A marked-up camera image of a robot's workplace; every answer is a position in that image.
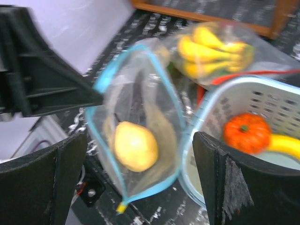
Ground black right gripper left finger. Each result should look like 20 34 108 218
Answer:
0 133 88 225

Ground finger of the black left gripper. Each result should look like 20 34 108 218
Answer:
0 5 103 117

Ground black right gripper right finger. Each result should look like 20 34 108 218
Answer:
193 132 300 225

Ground orange carrot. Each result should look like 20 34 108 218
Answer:
223 113 271 154

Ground yellow lemon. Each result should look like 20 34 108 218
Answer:
267 134 300 160

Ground yellow pear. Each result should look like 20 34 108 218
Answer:
114 121 158 173

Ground clear zip bag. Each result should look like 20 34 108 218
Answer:
141 20 300 90
85 44 186 213

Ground yellow bananas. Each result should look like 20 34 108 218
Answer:
177 22 254 80

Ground teal plastic basket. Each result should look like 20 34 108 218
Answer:
179 76 300 206

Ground wooden rack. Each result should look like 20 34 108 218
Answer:
131 0 300 39

